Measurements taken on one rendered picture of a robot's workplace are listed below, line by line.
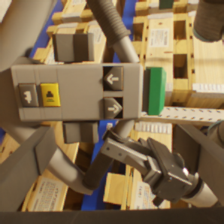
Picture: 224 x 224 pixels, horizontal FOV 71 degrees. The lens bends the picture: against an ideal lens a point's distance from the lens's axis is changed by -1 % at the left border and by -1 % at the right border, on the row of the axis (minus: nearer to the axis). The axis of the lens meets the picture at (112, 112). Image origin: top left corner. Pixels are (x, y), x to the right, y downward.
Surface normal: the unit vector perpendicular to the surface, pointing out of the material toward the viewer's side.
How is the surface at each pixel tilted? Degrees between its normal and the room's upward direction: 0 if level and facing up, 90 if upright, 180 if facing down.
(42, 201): 90
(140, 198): 90
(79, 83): 74
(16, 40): 68
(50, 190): 90
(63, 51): 57
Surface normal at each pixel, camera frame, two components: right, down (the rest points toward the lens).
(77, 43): -0.28, 0.29
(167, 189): 0.01, 0.30
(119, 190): -0.20, -0.43
